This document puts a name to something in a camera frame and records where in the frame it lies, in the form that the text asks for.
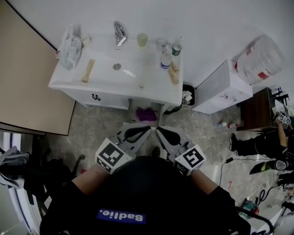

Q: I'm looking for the dark brown side table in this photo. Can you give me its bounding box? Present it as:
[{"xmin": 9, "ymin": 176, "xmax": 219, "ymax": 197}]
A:
[{"xmin": 236, "ymin": 87, "xmax": 280, "ymax": 132}]

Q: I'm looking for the white plastic bag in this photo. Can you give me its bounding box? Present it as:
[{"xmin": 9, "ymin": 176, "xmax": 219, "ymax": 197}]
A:
[{"xmin": 56, "ymin": 24, "xmax": 83, "ymax": 71}]

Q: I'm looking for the person's right forearm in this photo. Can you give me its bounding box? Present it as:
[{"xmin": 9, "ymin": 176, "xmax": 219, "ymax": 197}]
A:
[{"xmin": 189, "ymin": 171, "xmax": 219, "ymax": 195}]

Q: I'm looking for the clear drinking glass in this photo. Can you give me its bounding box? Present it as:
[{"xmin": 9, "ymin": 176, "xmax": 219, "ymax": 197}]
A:
[{"xmin": 156, "ymin": 37, "xmax": 169, "ymax": 52}]

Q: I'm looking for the black office chair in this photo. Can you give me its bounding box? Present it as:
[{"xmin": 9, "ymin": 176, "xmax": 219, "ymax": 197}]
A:
[{"xmin": 25, "ymin": 148, "xmax": 87, "ymax": 207}]

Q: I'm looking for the clear water jug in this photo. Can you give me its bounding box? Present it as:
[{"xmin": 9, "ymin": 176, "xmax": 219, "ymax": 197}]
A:
[{"xmin": 234, "ymin": 34, "xmax": 285, "ymax": 85}]

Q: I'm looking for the gray garment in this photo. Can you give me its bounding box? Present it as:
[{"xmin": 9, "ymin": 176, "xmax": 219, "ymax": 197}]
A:
[{"xmin": 0, "ymin": 145, "xmax": 30, "ymax": 189}]

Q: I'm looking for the white drawer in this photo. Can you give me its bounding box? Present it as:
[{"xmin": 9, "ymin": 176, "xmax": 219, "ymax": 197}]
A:
[{"xmin": 128, "ymin": 98, "xmax": 165, "ymax": 129}]

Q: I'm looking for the person's right black shoe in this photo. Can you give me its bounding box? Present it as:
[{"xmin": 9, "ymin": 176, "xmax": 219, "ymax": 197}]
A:
[{"xmin": 149, "ymin": 146, "xmax": 161, "ymax": 158}]

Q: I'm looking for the chrome faucet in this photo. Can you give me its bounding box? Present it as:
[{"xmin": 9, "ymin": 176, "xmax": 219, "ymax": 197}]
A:
[{"xmin": 113, "ymin": 20, "xmax": 127, "ymax": 47}]

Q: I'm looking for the beige wooden panel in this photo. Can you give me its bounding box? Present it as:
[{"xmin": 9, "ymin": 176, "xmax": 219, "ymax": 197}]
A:
[{"xmin": 0, "ymin": 0, "xmax": 77, "ymax": 136}]

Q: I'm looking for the green label water bottle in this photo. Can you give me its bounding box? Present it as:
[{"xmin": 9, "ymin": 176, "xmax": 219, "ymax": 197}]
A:
[{"xmin": 171, "ymin": 36, "xmax": 184, "ymax": 57}]

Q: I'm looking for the white sink vanity cabinet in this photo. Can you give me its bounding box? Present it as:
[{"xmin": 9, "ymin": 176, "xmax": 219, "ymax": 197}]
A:
[{"xmin": 48, "ymin": 33, "xmax": 184, "ymax": 110}]

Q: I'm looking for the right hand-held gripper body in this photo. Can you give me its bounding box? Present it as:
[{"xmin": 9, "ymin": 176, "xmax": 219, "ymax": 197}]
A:
[{"xmin": 165, "ymin": 136, "xmax": 206, "ymax": 177}]

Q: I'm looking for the white water dispenser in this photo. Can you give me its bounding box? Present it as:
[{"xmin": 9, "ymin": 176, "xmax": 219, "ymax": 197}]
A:
[{"xmin": 192, "ymin": 59, "xmax": 254, "ymax": 115}]

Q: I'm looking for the small white cup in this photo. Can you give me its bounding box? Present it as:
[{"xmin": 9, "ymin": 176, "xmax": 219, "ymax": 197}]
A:
[{"xmin": 81, "ymin": 34, "xmax": 94, "ymax": 46}]

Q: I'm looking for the black rectangular waste bin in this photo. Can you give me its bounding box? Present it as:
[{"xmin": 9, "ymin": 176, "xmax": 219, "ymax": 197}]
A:
[{"xmin": 181, "ymin": 84, "xmax": 196, "ymax": 106}]

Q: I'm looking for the black mesh waste bin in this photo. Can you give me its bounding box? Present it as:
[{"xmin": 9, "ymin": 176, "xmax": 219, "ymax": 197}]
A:
[{"xmin": 163, "ymin": 104, "xmax": 183, "ymax": 115}]

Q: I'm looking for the black metal tube frame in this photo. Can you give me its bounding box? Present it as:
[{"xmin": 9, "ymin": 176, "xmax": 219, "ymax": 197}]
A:
[{"xmin": 234, "ymin": 205, "xmax": 276, "ymax": 235}]

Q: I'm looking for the black coiled cable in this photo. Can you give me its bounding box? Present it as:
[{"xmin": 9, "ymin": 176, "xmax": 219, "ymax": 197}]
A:
[{"xmin": 256, "ymin": 187, "xmax": 285, "ymax": 206}]

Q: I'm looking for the person's black shirt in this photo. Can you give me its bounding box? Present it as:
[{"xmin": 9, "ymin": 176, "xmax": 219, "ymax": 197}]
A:
[{"xmin": 39, "ymin": 156, "xmax": 251, "ymax": 235}]

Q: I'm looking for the yellowish plastic cup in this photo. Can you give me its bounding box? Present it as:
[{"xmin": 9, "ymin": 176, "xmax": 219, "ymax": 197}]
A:
[{"xmin": 136, "ymin": 32, "xmax": 148, "ymax": 48}]

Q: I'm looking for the beige cosmetic tube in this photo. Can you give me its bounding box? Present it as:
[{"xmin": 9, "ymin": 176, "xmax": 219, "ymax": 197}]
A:
[
  {"xmin": 167, "ymin": 66, "xmax": 180, "ymax": 85},
  {"xmin": 170, "ymin": 59, "xmax": 181, "ymax": 73},
  {"xmin": 80, "ymin": 59, "xmax": 96, "ymax": 84}
]

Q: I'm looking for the black floor cable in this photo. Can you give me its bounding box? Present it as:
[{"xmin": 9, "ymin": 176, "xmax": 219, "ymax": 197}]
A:
[{"xmin": 218, "ymin": 156, "xmax": 269, "ymax": 186}]

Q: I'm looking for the green red tool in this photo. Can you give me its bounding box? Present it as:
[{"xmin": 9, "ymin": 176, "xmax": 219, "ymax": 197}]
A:
[{"xmin": 240, "ymin": 197, "xmax": 260, "ymax": 218}]

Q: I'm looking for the blue label water bottle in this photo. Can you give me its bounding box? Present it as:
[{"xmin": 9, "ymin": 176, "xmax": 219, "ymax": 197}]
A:
[{"xmin": 160, "ymin": 50, "xmax": 172, "ymax": 70}]

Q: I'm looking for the dark box of white tissues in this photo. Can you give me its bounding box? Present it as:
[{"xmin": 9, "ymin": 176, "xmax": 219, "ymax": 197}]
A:
[{"xmin": 273, "ymin": 93, "xmax": 291, "ymax": 120}]

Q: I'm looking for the purple cloth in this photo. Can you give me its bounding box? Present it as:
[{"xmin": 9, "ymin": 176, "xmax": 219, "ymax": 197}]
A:
[{"xmin": 136, "ymin": 106, "xmax": 158, "ymax": 122}]

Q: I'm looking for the person's left forearm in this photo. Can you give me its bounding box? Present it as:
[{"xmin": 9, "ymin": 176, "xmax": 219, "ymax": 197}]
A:
[{"xmin": 71, "ymin": 165, "xmax": 108, "ymax": 196}]

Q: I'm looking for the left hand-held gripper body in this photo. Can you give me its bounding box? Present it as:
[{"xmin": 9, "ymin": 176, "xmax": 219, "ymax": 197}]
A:
[{"xmin": 95, "ymin": 125, "xmax": 141, "ymax": 175}]

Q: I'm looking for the white metal rack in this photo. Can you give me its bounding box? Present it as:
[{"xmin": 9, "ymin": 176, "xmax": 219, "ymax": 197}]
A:
[{"xmin": 0, "ymin": 132, "xmax": 43, "ymax": 235}]

